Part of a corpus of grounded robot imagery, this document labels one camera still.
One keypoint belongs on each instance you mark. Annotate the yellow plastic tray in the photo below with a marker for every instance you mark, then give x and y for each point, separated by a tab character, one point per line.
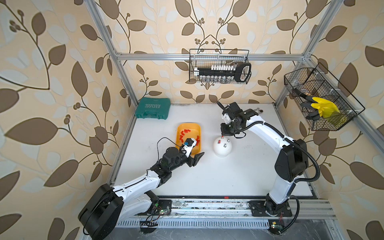
195	131

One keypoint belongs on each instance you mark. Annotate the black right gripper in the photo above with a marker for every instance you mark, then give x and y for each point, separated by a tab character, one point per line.
224	132

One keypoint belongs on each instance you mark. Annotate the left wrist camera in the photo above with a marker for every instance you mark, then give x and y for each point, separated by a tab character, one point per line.
188	146

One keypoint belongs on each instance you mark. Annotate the white dome with screws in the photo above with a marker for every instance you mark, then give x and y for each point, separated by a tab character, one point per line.
224	148

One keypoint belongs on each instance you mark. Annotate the yellow rubber glove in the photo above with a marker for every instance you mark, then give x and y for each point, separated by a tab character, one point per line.
326	108

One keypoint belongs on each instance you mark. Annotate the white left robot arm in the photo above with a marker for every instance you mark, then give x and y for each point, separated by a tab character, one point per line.
109	205

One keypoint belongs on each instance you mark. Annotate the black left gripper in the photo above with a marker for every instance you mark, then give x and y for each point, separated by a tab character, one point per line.
190	158

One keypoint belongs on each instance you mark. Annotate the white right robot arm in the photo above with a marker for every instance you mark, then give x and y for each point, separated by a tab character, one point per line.
291	162

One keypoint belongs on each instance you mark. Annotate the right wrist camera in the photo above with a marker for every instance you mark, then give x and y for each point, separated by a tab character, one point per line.
230	112

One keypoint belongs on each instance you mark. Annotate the black wire basket back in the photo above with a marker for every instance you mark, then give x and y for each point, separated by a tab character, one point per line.
207	57

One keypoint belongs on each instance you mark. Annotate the black wire basket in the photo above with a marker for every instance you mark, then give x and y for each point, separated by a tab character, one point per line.
207	57
320	82

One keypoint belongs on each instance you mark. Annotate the black wire basket right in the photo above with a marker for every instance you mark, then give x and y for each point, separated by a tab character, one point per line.
320	82

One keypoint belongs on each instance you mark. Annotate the socket set holder rail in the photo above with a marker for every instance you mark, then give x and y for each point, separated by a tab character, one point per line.
238	73

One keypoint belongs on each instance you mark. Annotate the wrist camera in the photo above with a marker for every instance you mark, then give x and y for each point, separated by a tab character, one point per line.
188	146
230	112

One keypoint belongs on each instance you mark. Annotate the green plastic tool case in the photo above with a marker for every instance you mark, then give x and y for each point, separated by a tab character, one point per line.
153	108

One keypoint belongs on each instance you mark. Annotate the black pliers in basket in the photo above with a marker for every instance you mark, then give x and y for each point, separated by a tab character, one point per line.
313	113

